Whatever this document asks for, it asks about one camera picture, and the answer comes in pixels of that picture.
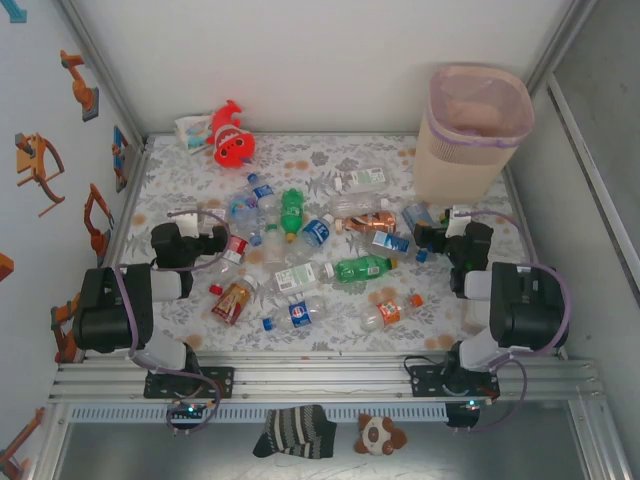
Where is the brown white plush toy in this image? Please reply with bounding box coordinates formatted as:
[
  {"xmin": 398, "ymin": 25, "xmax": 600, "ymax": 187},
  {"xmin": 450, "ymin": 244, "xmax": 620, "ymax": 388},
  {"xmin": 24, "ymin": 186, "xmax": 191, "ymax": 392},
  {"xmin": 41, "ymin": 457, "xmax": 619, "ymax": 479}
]
[{"xmin": 355, "ymin": 412, "xmax": 409, "ymax": 457}]

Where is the beige slatted plastic bin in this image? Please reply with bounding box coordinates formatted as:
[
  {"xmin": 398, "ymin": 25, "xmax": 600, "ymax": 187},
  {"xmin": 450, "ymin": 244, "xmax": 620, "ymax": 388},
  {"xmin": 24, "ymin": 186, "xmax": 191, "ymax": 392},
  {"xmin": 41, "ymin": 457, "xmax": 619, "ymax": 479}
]
[{"xmin": 412, "ymin": 62, "xmax": 535, "ymax": 205}]

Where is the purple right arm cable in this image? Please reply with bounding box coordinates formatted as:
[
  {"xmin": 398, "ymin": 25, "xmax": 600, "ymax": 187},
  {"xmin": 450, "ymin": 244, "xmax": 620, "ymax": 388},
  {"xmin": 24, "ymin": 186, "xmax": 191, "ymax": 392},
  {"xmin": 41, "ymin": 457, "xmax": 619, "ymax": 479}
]
[{"xmin": 467, "ymin": 209, "xmax": 571, "ymax": 434}]

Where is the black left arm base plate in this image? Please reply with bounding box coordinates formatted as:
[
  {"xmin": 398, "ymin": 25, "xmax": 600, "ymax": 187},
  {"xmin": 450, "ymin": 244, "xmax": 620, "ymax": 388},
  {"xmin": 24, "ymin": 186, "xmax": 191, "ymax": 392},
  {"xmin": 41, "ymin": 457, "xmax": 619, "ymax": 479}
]
[{"xmin": 143, "ymin": 366, "xmax": 236, "ymax": 400}]

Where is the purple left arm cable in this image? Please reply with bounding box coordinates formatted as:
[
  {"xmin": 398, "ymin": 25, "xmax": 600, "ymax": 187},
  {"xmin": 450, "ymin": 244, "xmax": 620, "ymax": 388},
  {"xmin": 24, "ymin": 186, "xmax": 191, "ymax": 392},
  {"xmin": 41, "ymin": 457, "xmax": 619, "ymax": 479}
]
[{"xmin": 113, "ymin": 209, "xmax": 234, "ymax": 437}]

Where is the white slotted cable duct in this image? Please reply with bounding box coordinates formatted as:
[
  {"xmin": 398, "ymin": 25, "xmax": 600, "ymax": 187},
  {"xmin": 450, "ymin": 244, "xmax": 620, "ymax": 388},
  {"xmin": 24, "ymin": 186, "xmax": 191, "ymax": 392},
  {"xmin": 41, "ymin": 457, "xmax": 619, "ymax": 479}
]
[{"xmin": 67, "ymin": 403, "xmax": 450, "ymax": 424}]

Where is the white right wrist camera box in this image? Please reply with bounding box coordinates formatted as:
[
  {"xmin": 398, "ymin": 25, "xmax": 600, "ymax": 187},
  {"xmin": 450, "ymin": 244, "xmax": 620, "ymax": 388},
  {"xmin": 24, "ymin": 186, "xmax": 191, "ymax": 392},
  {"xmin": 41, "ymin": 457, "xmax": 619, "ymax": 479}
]
[{"xmin": 445, "ymin": 204, "xmax": 472, "ymax": 239}]

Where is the red label water bottle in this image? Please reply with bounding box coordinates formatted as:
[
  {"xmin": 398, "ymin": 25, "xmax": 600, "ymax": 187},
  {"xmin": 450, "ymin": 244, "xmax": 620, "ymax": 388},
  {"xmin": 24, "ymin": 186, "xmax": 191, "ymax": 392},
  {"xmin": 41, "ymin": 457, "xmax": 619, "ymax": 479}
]
[{"xmin": 218, "ymin": 233, "xmax": 250, "ymax": 275}]

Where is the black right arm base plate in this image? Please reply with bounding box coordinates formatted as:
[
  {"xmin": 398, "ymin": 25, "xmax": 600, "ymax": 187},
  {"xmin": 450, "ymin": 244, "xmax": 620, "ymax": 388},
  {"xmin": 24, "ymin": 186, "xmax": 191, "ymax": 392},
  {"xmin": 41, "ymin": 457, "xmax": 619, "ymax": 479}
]
[{"xmin": 409, "ymin": 363, "xmax": 501, "ymax": 400}]

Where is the clear bottle white green label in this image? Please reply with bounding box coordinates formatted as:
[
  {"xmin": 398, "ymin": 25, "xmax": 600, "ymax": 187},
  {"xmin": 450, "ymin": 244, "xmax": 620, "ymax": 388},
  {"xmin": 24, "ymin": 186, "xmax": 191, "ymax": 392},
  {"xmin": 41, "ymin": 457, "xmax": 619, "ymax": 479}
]
[
  {"xmin": 333, "ymin": 167, "xmax": 395, "ymax": 196},
  {"xmin": 271, "ymin": 260, "xmax": 336, "ymax": 297}
]

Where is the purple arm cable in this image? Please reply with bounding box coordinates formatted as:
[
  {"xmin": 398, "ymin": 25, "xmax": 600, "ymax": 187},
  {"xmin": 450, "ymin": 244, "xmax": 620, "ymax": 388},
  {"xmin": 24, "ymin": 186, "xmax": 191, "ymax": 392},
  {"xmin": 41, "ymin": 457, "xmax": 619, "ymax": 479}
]
[
  {"xmin": 113, "ymin": 209, "xmax": 234, "ymax": 437},
  {"xmin": 467, "ymin": 209, "xmax": 571, "ymax": 434}
]

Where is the printed tissue packet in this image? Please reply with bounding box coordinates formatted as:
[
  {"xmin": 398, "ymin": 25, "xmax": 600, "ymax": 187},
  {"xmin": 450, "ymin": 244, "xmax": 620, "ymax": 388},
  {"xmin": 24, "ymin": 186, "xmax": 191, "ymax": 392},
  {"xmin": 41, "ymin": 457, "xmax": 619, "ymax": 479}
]
[{"xmin": 173, "ymin": 113, "xmax": 217, "ymax": 156}]

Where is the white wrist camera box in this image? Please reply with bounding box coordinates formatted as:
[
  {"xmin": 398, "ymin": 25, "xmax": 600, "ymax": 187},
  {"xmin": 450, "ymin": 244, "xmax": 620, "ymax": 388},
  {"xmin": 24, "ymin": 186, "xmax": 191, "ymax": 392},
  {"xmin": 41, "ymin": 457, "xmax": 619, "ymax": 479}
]
[
  {"xmin": 445, "ymin": 204, "xmax": 472, "ymax": 239},
  {"xmin": 175, "ymin": 212, "xmax": 200, "ymax": 237}
]

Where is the orange label orange cap bottle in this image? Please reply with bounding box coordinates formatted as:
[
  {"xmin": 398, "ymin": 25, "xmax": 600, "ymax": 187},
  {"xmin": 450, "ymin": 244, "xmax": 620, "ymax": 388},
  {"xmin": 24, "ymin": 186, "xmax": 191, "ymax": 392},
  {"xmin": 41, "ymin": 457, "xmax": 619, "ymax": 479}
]
[{"xmin": 359, "ymin": 292, "xmax": 425, "ymax": 333}]

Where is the aluminium mounting rail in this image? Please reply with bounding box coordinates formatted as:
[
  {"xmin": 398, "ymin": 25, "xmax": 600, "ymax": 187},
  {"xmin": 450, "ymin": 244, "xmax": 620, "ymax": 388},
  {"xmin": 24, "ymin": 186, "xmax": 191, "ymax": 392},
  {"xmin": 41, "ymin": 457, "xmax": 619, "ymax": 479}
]
[{"xmin": 47, "ymin": 352, "xmax": 609, "ymax": 401}]

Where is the aluminium cage frame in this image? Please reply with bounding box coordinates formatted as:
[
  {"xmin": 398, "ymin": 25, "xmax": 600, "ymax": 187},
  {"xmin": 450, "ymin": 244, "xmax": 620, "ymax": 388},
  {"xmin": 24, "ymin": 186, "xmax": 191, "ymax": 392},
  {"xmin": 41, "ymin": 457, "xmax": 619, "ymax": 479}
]
[{"xmin": 47, "ymin": 0, "xmax": 640, "ymax": 480}]

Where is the cyan purple label bottle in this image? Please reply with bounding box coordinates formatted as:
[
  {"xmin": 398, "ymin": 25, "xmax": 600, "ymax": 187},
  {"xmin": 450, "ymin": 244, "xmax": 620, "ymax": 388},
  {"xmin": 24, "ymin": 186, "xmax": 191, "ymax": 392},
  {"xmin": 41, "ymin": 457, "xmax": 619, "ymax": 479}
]
[{"xmin": 227, "ymin": 193, "xmax": 262, "ymax": 234}]

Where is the clear crushed plastic bottle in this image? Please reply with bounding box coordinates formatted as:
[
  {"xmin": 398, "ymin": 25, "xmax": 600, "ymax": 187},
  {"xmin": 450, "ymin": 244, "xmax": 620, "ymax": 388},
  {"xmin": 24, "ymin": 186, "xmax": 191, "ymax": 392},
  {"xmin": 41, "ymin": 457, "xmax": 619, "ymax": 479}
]
[
  {"xmin": 196, "ymin": 206, "xmax": 227, "ymax": 232},
  {"xmin": 285, "ymin": 241, "xmax": 324, "ymax": 265}
]

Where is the orange gripper claw wall sticker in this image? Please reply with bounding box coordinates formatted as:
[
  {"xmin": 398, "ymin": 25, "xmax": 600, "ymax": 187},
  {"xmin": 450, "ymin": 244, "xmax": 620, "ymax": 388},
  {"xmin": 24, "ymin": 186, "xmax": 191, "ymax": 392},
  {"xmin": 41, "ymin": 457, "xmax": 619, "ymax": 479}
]
[{"xmin": 13, "ymin": 132, "xmax": 67, "ymax": 219}]

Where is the blue orange wall sticker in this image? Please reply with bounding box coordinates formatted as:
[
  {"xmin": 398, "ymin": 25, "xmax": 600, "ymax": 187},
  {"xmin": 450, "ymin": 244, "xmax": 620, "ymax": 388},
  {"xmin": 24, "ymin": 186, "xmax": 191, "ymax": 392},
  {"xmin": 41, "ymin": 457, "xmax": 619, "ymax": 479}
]
[{"xmin": 111, "ymin": 124, "xmax": 132, "ymax": 195}]

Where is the red yellow label bottle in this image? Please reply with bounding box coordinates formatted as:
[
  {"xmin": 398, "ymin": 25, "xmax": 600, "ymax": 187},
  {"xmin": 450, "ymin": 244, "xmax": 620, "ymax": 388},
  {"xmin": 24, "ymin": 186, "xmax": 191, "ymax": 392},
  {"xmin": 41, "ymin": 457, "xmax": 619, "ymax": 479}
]
[{"xmin": 209, "ymin": 273, "xmax": 260, "ymax": 327}]

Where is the blue label plastic bottle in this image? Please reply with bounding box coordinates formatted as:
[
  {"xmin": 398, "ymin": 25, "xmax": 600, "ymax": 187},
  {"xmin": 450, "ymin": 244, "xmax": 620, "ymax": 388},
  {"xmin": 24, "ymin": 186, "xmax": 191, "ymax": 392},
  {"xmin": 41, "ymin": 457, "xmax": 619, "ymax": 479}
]
[{"xmin": 401, "ymin": 201, "xmax": 437, "ymax": 232}]

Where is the clear Pepsi label bottle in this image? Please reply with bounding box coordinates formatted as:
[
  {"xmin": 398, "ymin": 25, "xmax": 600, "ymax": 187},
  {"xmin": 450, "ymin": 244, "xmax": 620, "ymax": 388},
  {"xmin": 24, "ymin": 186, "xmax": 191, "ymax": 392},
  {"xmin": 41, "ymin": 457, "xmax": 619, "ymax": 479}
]
[{"xmin": 261, "ymin": 293, "xmax": 330, "ymax": 333}]

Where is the red plush fish toy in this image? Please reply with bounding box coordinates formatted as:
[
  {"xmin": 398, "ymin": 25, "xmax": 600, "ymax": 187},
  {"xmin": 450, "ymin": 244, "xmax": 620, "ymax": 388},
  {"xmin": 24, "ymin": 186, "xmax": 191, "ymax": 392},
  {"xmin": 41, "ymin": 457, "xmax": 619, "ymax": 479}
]
[{"xmin": 205, "ymin": 98, "xmax": 257, "ymax": 170}]

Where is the black beige striped sock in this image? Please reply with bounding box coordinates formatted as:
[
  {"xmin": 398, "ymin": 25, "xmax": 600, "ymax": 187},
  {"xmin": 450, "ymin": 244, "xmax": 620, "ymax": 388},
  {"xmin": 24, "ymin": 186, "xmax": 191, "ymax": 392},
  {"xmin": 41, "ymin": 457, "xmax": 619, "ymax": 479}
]
[{"xmin": 252, "ymin": 403, "xmax": 339, "ymax": 460}]

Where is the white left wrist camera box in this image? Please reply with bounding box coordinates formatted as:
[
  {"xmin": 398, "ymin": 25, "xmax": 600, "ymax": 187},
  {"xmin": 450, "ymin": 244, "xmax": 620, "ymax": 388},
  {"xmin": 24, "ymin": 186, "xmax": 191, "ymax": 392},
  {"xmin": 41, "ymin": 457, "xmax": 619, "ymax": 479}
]
[{"xmin": 175, "ymin": 212, "xmax": 200, "ymax": 237}]

